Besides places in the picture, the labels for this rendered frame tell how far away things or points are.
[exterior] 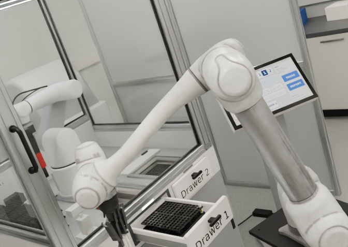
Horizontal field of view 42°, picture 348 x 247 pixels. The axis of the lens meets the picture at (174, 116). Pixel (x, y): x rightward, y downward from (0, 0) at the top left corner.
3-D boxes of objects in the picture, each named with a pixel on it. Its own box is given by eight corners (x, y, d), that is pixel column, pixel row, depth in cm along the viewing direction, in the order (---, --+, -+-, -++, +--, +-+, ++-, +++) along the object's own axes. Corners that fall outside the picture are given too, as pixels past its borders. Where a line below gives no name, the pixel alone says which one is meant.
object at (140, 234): (227, 215, 193) (223, 203, 191) (192, 253, 175) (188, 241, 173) (159, 205, 219) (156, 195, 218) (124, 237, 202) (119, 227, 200)
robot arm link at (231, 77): (341, 213, 162) (371, 248, 141) (302, 236, 164) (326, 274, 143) (232, 34, 140) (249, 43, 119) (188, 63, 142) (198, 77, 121)
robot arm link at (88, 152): (87, 180, 164) (83, 198, 151) (71, 143, 159) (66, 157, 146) (115, 172, 163) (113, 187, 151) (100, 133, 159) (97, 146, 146)
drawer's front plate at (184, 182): (213, 174, 236) (207, 156, 232) (180, 205, 216) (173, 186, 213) (210, 174, 237) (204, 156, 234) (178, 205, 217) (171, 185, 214)
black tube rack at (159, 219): (206, 218, 195) (202, 205, 193) (183, 243, 183) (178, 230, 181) (169, 212, 210) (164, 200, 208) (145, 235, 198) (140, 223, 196)
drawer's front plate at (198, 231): (233, 216, 193) (226, 194, 190) (195, 260, 173) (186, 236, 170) (230, 216, 194) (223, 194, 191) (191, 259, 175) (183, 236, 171)
